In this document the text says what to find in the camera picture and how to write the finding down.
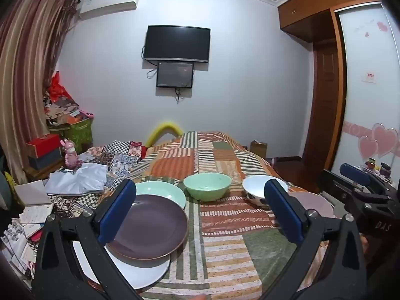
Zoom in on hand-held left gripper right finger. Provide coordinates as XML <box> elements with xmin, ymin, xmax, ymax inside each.
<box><xmin>264</xmin><ymin>177</ymin><xmax>368</xmax><ymax>300</ymax></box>

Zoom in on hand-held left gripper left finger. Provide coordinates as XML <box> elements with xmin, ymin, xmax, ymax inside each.
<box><xmin>31</xmin><ymin>179</ymin><xmax>144</xmax><ymax>300</ymax></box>

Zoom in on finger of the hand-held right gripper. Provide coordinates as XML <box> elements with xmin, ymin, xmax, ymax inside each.
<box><xmin>318</xmin><ymin>169</ymin><xmax>391</xmax><ymax>216</ymax></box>
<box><xmin>339</xmin><ymin>163</ymin><xmax>390</xmax><ymax>194</ymax></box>

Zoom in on dark brown plate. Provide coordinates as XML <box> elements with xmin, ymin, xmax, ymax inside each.
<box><xmin>106</xmin><ymin>194</ymin><xmax>189</xmax><ymax>261</ymax></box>

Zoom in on white bowl with black spots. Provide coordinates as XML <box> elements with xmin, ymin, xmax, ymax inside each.
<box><xmin>242</xmin><ymin>175</ymin><xmax>289</xmax><ymax>207</ymax></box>

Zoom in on light green plate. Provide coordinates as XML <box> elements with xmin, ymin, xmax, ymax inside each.
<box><xmin>134</xmin><ymin>181</ymin><xmax>187</xmax><ymax>210</ymax></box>

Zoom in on white plate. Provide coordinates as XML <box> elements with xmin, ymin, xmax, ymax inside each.
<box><xmin>72</xmin><ymin>239</ymin><xmax>171</xmax><ymax>290</ymax></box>

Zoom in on light green bowl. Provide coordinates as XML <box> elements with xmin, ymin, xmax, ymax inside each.
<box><xmin>183</xmin><ymin>172</ymin><xmax>233</xmax><ymax>201</ymax></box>

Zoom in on small jars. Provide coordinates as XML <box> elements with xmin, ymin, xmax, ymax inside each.
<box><xmin>365</xmin><ymin>157</ymin><xmax>392</xmax><ymax>176</ymax></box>

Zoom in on light grey cloth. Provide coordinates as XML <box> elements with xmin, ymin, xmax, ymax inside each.
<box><xmin>46</xmin><ymin>162</ymin><xmax>108</xmax><ymax>196</ymax></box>

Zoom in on checkered patchwork quilt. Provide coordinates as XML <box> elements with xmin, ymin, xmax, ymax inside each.
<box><xmin>47</xmin><ymin>140</ymin><xmax>147</xmax><ymax>222</ymax></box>

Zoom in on brown cardboard box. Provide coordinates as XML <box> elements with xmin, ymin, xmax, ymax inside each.
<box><xmin>250</xmin><ymin>140</ymin><xmax>268</xmax><ymax>157</ymax></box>

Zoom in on pink bunny toy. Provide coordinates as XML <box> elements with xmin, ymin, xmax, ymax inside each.
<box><xmin>60</xmin><ymin>138</ymin><xmax>82</xmax><ymax>170</ymax></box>

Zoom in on brown wooden door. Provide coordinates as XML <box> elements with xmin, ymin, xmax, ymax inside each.
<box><xmin>301</xmin><ymin>42</ymin><xmax>343</xmax><ymax>172</ymax></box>

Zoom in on white sliding door with hearts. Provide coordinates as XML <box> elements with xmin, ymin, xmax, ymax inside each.
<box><xmin>333</xmin><ymin>6</ymin><xmax>400</xmax><ymax>182</ymax></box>

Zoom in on striped patchwork blanket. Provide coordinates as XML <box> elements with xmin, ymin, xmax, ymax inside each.
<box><xmin>73</xmin><ymin>130</ymin><xmax>333</xmax><ymax>300</ymax></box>

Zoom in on green storage box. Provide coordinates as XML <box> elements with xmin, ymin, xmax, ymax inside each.
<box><xmin>64</xmin><ymin>117</ymin><xmax>94</xmax><ymax>154</ymax></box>

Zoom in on pile of books and papers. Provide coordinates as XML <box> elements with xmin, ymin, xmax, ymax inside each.
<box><xmin>0</xmin><ymin>179</ymin><xmax>56</xmax><ymax>288</ymax></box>

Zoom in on dark grey box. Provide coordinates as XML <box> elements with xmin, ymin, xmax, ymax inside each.
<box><xmin>28</xmin><ymin>149</ymin><xmax>63</xmax><ymax>170</ymax></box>

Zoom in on yellow foam tube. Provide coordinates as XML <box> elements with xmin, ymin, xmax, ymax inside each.
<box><xmin>145</xmin><ymin>120</ymin><xmax>185</xmax><ymax>147</ymax></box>

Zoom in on red box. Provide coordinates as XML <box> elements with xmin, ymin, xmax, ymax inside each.
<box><xmin>25</xmin><ymin>134</ymin><xmax>61</xmax><ymax>158</ymax></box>

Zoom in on pile of mixed clutter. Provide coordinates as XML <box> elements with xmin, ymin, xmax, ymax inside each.
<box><xmin>44</xmin><ymin>90</ymin><xmax>82</xmax><ymax>126</ymax></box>

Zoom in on red plastic bag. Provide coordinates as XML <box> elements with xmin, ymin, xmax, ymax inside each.
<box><xmin>48</xmin><ymin>71</ymin><xmax>68</xmax><ymax>99</ymax></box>

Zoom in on wooden overhead cabinet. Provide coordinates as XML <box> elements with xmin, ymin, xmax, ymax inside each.
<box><xmin>277</xmin><ymin>0</ymin><xmax>388</xmax><ymax>43</ymax></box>

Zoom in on striped brown curtain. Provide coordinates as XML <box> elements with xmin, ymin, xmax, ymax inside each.
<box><xmin>0</xmin><ymin>0</ymin><xmax>79</xmax><ymax>191</ymax></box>

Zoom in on white air conditioner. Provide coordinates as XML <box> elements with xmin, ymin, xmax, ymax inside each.
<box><xmin>76</xmin><ymin>0</ymin><xmax>138</xmax><ymax>19</ymax></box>

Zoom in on small black wall monitor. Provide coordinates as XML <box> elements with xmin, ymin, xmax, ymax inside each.
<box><xmin>156</xmin><ymin>61</ymin><xmax>194</xmax><ymax>89</ymax></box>

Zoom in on black wall television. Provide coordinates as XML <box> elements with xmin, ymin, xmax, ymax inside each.
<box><xmin>144</xmin><ymin>25</ymin><xmax>211</xmax><ymax>63</ymax></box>

